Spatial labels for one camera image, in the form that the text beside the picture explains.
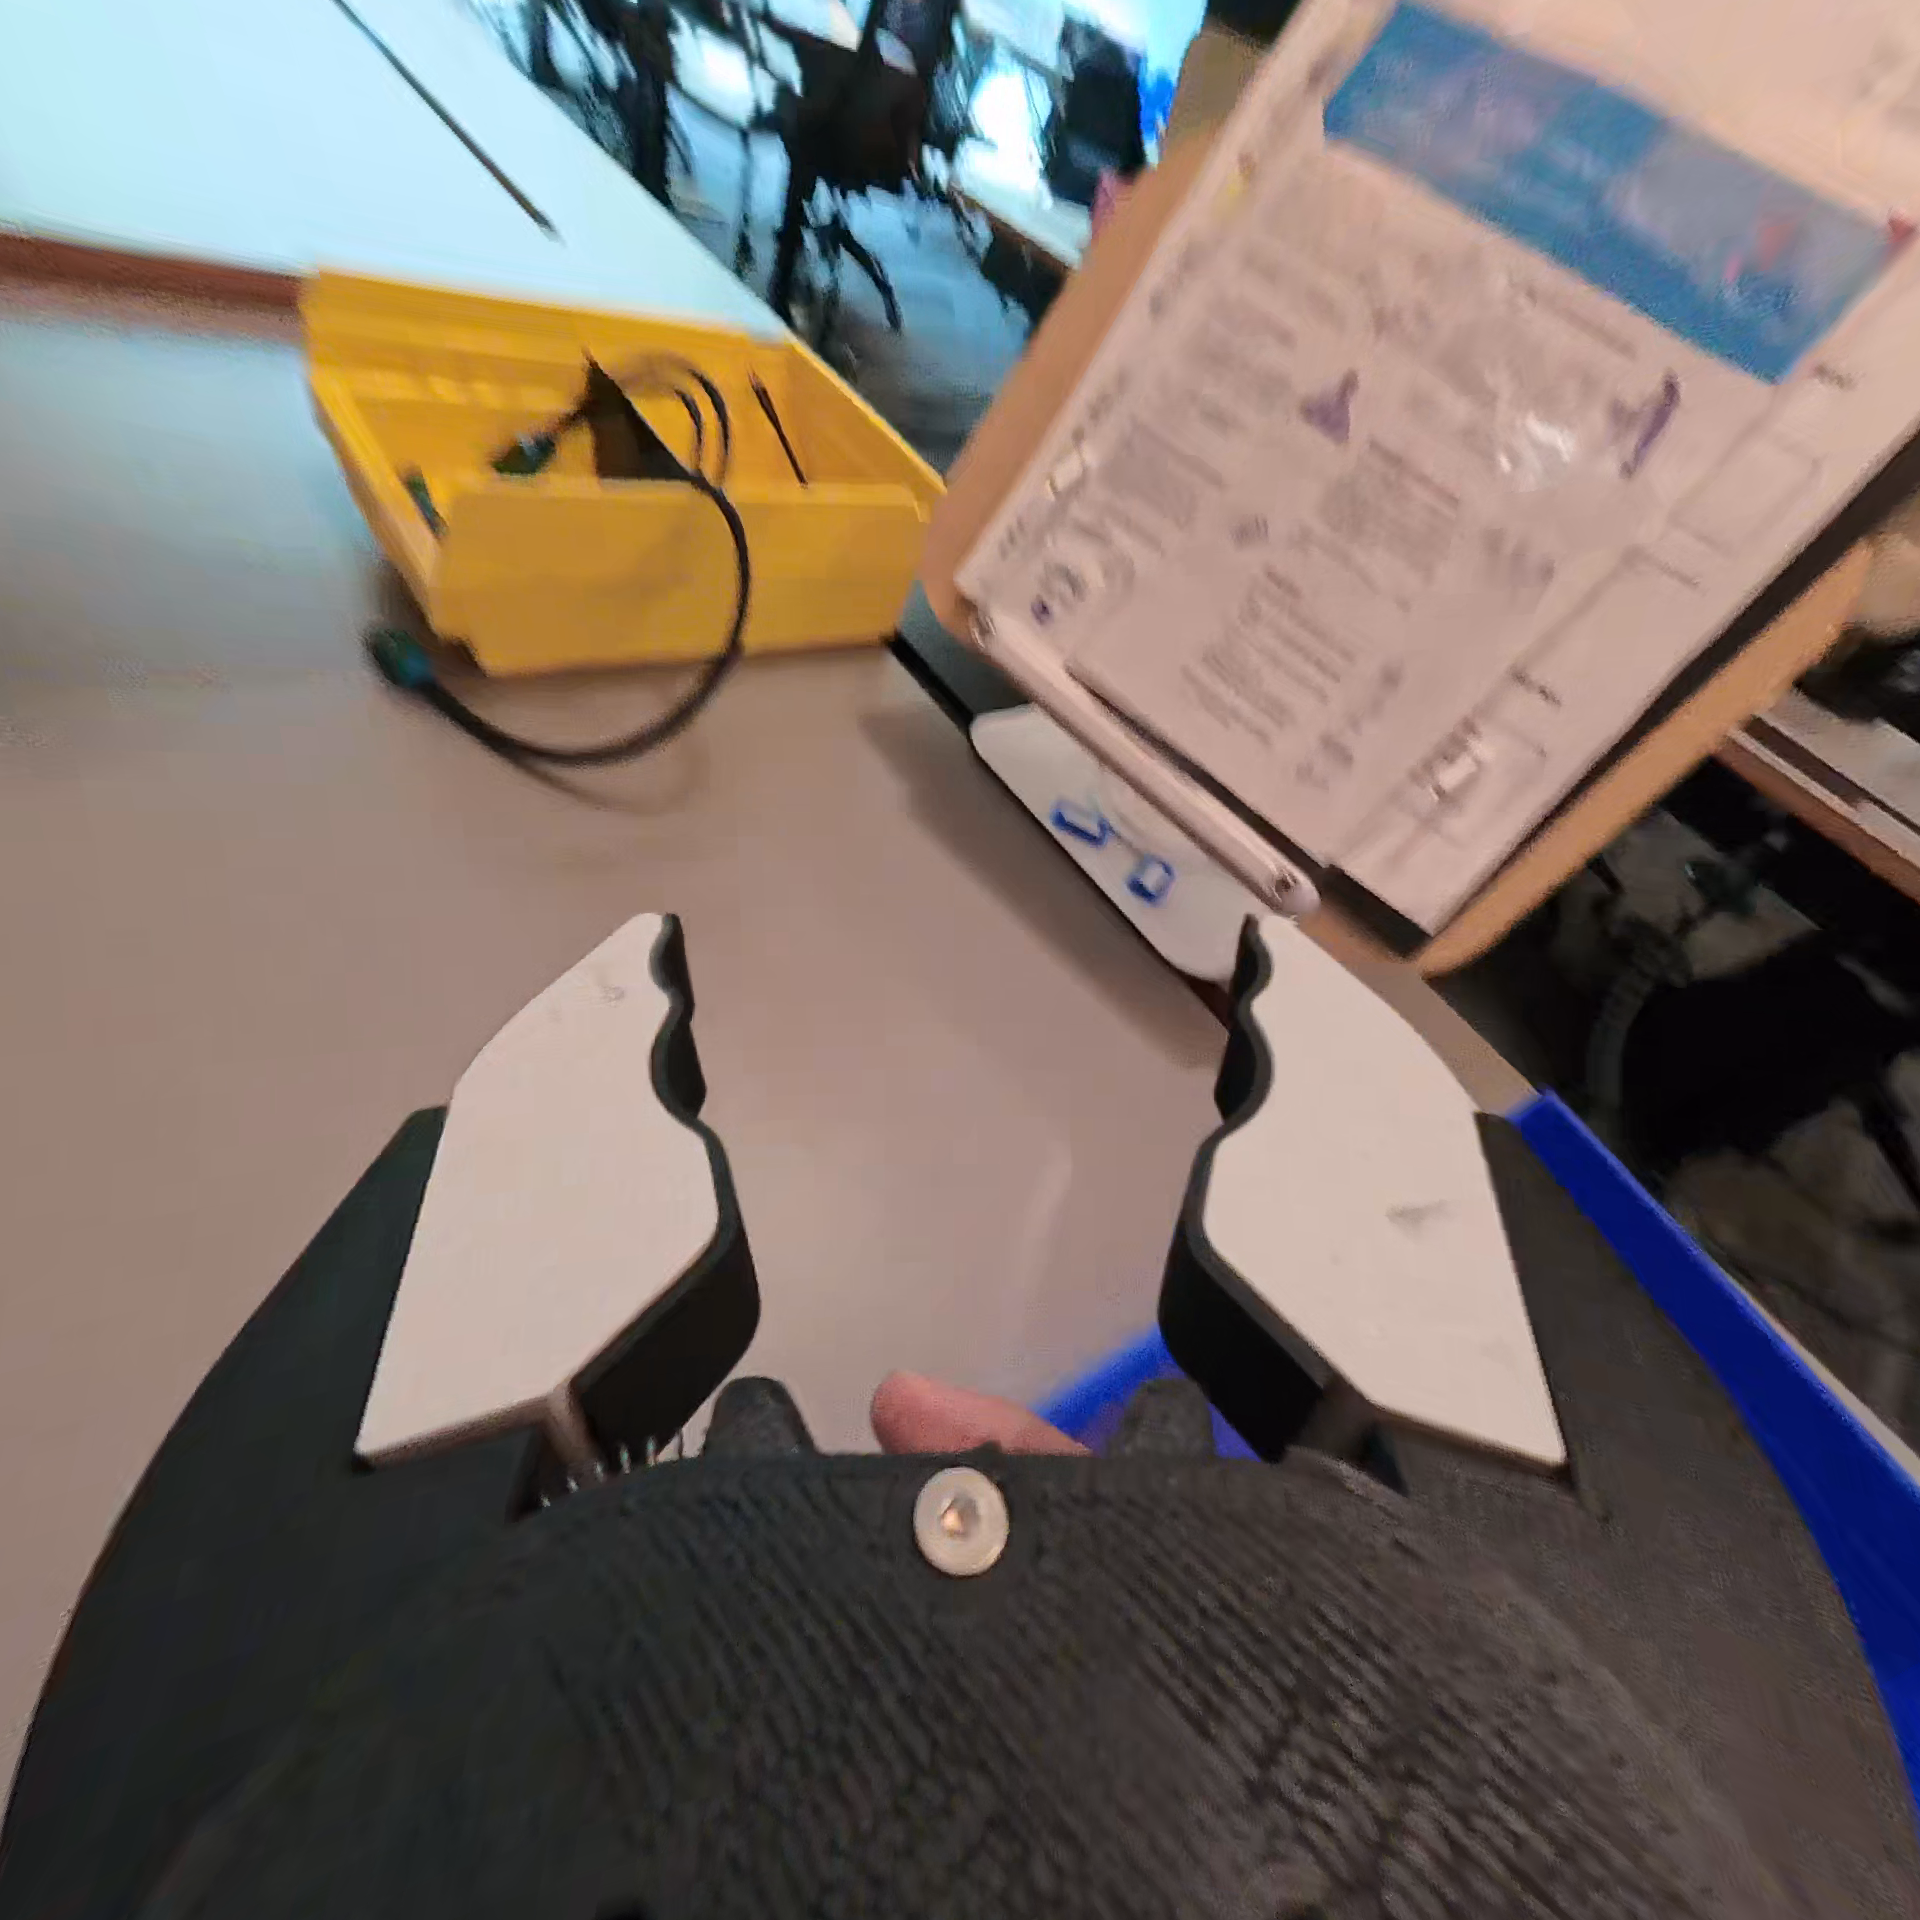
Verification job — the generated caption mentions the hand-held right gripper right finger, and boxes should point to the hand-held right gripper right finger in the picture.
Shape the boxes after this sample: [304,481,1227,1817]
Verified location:
[1160,914,1568,1472]

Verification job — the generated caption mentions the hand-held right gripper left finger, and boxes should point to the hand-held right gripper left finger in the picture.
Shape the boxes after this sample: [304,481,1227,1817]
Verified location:
[353,910,763,1472]

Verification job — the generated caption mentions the blue plastic bin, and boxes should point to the blue plastic bin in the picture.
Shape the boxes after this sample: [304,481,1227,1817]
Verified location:
[1035,1092,1920,1808]

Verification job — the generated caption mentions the black braided usb cable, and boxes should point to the black braided usb cable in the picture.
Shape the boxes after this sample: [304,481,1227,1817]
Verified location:
[363,352,811,770]

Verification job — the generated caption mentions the yellow plastic bin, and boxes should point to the yellow plastic bin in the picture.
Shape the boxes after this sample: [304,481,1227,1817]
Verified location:
[298,270,947,680]

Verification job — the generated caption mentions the person's right hand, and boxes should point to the person's right hand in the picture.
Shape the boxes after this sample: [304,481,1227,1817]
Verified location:
[872,1368,1093,1461]

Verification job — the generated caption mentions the wooden display board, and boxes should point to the wooden display board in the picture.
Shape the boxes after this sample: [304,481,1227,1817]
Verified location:
[920,0,1920,980]

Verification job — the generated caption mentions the white card with blue marks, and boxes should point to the white card with blue marks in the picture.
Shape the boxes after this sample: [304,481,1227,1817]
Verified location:
[968,704,1322,985]

